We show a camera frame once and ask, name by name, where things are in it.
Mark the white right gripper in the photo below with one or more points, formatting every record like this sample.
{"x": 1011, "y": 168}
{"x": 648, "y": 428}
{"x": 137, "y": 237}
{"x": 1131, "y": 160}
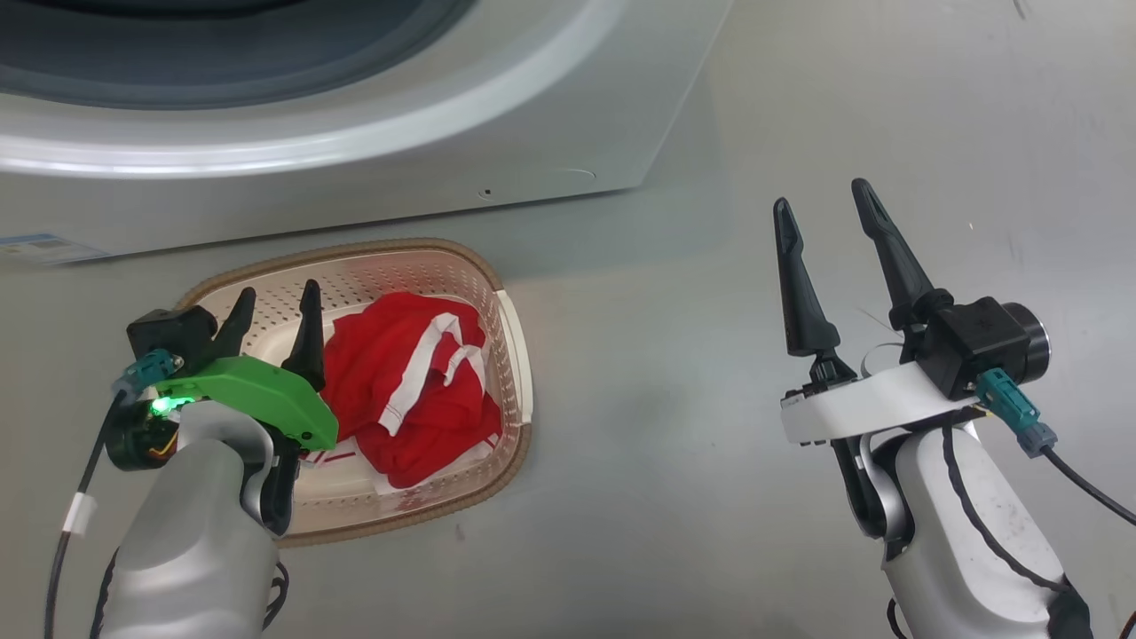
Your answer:
{"x": 879, "y": 399}

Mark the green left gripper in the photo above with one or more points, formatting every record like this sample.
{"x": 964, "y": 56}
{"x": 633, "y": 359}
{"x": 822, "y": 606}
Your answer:
{"x": 257, "y": 395}

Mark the red garment with white stripes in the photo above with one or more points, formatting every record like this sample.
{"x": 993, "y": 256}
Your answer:
{"x": 382, "y": 382}

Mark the cream perforated laundry basket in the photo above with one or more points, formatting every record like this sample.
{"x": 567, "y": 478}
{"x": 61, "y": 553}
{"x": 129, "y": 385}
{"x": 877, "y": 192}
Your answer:
{"x": 497, "y": 355}

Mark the white front-load washing machine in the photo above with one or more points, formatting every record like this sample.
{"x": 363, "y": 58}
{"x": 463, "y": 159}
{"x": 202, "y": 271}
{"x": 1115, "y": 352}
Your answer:
{"x": 444, "y": 151}

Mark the grey rubber door gasket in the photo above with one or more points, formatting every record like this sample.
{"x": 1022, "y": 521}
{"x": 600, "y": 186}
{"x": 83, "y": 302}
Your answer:
{"x": 266, "y": 62}

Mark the blue energy label sticker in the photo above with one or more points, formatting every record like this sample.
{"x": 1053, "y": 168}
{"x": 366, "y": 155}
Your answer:
{"x": 44, "y": 248}

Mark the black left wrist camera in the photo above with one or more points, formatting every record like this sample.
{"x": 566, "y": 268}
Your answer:
{"x": 169, "y": 330}

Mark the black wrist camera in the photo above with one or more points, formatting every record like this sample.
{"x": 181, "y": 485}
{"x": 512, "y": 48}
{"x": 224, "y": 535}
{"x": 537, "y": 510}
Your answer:
{"x": 169, "y": 330}
{"x": 976, "y": 342}

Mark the teal left camera connector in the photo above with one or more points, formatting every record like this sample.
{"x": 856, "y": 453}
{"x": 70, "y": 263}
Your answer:
{"x": 149, "y": 368}

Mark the teal camera connector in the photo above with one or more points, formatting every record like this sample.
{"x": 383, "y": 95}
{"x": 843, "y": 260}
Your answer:
{"x": 1012, "y": 408}
{"x": 149, "y": 368}

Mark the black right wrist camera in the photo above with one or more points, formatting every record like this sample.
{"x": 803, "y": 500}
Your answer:
{"x": 976, "y": 342}

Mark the teal right camera connector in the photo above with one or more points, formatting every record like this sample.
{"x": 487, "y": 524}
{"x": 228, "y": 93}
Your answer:
{"x": 1012, "y": 408}

